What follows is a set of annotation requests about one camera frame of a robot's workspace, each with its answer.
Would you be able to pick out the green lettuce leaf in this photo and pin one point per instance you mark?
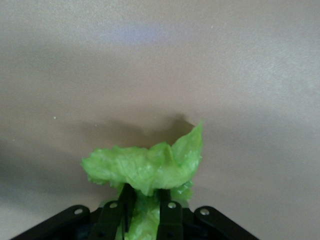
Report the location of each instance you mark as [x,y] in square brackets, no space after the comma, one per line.
[140,170]

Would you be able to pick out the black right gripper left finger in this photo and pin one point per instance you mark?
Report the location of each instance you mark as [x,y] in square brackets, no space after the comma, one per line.
[110,220]

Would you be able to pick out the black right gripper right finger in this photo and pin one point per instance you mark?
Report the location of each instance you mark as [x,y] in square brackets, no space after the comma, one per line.
[175,220]

